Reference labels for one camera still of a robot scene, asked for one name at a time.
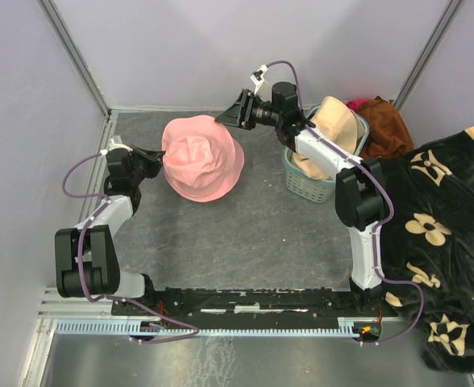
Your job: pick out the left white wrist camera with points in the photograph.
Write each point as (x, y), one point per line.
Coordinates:
(114, 143)

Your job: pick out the brown cloth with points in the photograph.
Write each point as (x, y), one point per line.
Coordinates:
(388, 137)

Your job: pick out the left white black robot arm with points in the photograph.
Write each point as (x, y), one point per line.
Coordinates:
(86, 262)

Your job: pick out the beige pink stacked hats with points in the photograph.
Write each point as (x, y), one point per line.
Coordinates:
(340, 125)

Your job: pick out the aluminium corner post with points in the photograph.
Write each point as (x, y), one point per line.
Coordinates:
(58, 25)
(431, 45)

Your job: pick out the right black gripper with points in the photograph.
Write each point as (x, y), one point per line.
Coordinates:
(239, 112)

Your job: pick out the black floral blanket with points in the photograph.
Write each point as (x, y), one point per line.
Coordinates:
(427, 249)

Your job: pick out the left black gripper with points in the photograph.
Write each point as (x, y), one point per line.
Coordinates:
(154, 158)

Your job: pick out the right aluminium corner post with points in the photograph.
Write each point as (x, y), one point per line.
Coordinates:
(431, 45)

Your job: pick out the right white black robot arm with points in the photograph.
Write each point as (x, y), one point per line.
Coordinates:
(361, 200)

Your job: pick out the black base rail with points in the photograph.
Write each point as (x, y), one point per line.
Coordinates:
(248, 309)

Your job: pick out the left aluminium corner post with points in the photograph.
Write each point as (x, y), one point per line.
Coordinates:
(58, 25)

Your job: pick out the teal plastic basket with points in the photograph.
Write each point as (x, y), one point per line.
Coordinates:
(318, 191)

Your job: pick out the red cloth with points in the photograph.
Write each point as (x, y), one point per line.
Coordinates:
(355, 104)

